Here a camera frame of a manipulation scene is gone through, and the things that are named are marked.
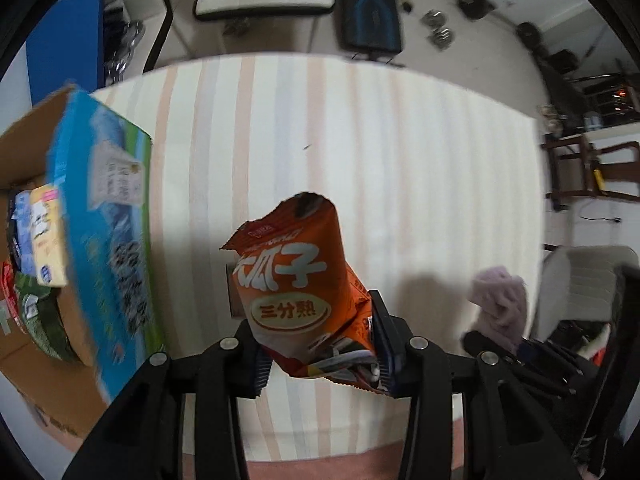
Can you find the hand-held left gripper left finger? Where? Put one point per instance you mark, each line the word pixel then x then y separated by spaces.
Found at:
pixel 262 372

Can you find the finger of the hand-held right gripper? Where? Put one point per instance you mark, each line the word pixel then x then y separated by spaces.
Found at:
pixel 490 345

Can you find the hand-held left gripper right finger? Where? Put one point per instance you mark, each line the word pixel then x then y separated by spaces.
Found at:
pixel 384 357

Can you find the grey purple sock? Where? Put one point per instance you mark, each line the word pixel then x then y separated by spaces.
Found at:
pixel 500 300

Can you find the orange snack bag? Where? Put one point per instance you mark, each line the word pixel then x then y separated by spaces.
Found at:
pixel 285 280

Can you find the blue printed cardboard box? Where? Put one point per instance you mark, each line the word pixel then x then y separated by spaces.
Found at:
pixel 110 240

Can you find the green packet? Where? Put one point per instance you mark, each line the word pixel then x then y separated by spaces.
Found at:
pixel 45 320

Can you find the yellow tissue pack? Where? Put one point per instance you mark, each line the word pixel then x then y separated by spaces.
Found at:
pixel 47 235

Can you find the red packet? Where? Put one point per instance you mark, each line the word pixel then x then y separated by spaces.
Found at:
pixel 9 295

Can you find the blue packet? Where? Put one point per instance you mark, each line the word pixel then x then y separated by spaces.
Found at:
pixel 20 230

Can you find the white goose plush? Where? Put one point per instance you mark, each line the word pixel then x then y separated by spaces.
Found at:
pixel 599 342

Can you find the grey folding chair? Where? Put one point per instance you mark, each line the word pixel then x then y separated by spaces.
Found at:
pixel 585 275

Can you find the small yellow object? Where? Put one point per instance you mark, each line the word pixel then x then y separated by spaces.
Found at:
pixel 599 182

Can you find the striped cloth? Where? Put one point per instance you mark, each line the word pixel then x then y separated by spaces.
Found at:
pixel 400 160

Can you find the dark wooden chair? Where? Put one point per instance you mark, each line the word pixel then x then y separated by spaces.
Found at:
pixel 585 155

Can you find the pair of shoes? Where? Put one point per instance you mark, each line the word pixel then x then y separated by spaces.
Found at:
pixel 550 119

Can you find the chrome dumbbell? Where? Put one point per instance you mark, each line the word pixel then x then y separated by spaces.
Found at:
pixel 442 38
pixel 432 17

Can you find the small barbell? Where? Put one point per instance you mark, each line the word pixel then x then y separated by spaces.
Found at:
pixel 475 2

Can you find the chrome weights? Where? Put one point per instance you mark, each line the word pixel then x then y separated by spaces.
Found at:
pixel 125 50

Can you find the blue board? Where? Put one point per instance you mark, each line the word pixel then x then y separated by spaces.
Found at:
pixel 65 35

